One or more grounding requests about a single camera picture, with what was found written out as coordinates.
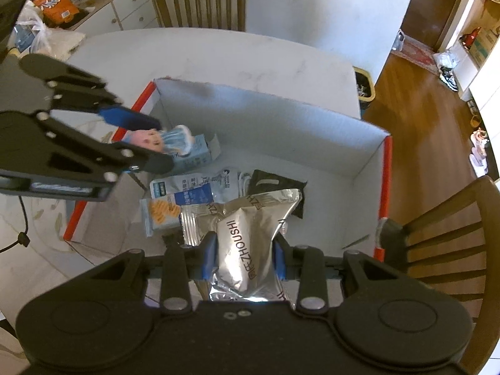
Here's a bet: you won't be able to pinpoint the small blue white carton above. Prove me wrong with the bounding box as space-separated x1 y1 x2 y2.
169 134 221 174

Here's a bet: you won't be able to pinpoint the red cardboard shoe box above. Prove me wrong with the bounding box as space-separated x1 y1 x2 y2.
62 77 393 263

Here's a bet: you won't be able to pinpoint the white plastic bag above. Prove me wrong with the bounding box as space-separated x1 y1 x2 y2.
12 4 86 61

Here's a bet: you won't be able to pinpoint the dark snack bag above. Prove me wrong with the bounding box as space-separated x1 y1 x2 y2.
247 169 307 218

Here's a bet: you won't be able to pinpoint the white shelving cabinet unit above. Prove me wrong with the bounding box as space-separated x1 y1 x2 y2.
438 0 499 130

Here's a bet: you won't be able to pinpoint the blue soda biscuit packet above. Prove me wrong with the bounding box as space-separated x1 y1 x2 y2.
140 184 213 237

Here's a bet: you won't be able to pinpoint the small trash bin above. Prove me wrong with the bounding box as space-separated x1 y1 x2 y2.
353 67 375 111

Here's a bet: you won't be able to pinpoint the small white drawer cabinet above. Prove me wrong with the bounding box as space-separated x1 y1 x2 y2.
70 0 161 37

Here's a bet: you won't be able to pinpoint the wooden chair beside box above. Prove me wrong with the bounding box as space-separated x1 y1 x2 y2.
380 175 500 375

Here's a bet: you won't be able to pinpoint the silver snack bag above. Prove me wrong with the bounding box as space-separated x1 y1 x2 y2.
181 189 302 302

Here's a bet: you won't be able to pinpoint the pink sandals on floor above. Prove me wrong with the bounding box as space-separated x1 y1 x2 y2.
469 128 489 178

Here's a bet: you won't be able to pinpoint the orange snack bag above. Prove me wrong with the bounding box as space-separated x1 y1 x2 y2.
31 0 87 29

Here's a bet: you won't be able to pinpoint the pink blue plush toy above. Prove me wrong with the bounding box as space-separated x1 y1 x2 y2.
123 125 196 156

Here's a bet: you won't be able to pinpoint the chicken sausage snack packet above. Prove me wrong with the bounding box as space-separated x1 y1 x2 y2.
150 167 251 206

